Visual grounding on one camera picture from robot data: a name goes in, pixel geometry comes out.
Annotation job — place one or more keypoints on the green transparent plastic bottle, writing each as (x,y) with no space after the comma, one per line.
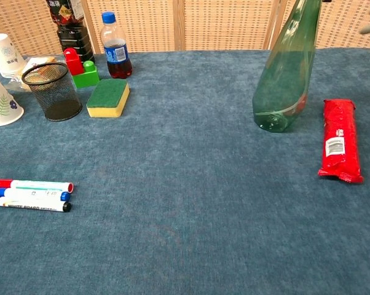
(280,92)

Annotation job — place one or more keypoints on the small cola bottle blue cap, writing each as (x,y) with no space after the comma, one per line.
(117,58)

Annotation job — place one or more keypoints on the tall dark coffee bottle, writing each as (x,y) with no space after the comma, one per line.
(71,37)

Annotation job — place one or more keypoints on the red snack package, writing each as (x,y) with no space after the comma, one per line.
(341,123)

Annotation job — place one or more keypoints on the blue carpet table cloth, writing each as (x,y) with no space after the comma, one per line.
(185,215)

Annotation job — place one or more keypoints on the green and yellow sponge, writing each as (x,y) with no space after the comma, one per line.
(108,92)

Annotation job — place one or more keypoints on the green toy building block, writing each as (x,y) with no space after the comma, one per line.
(86,78)

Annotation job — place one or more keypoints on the red toy building block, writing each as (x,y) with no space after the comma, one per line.
(74,64)

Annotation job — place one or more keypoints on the black mesh pen holder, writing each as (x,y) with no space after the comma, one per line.
(56,101)

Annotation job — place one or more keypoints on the bagged sandwich bread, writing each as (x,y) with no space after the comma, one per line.
(37,61)

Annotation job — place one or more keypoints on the white paper cup blue print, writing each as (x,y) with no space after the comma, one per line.
(6,52)

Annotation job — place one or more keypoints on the red whiteboard marker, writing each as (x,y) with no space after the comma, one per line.
(34,185)

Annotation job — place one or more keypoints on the blue whiteboard marker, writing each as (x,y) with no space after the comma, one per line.
(34,194)

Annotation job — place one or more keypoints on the white paper cup leaf print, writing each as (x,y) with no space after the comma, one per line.
(3,107)

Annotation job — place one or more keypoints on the black whiteboard marker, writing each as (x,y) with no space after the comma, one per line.
(34,204)

